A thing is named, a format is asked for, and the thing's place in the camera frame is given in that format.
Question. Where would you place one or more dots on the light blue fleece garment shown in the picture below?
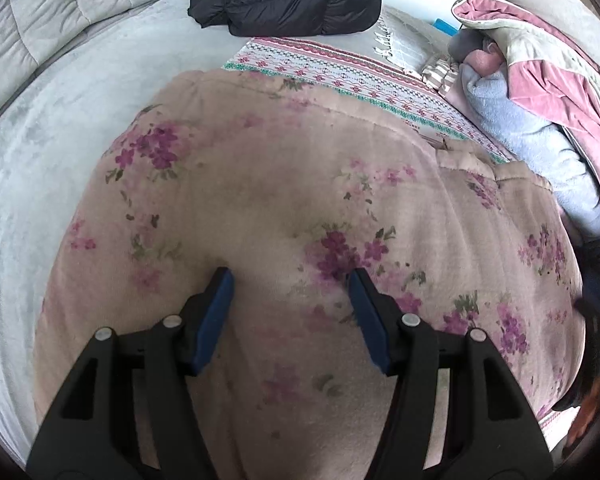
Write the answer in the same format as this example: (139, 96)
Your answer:
(536, 141)

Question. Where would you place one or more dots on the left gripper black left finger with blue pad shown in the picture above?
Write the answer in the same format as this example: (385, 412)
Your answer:
(124, 410)

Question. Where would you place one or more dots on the pink floral fleece garment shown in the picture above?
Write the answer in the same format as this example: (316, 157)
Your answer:
(291, 186)

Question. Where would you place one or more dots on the grey and pink rolled cloth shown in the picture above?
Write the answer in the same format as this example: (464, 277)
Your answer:
(476, 50)

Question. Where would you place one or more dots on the pink and cream velvet garment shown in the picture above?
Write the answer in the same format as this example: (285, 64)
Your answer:
(548, 73)

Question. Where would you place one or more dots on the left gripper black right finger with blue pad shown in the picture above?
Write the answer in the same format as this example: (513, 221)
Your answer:
(491, 431)

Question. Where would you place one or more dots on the blue box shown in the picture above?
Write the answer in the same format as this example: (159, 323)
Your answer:
(445, 27)

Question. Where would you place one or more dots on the white fringed grey throw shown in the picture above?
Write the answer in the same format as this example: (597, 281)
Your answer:
(409, 43)

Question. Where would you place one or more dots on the patterned white red green blanket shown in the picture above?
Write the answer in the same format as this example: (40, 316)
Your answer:
(305, 61)

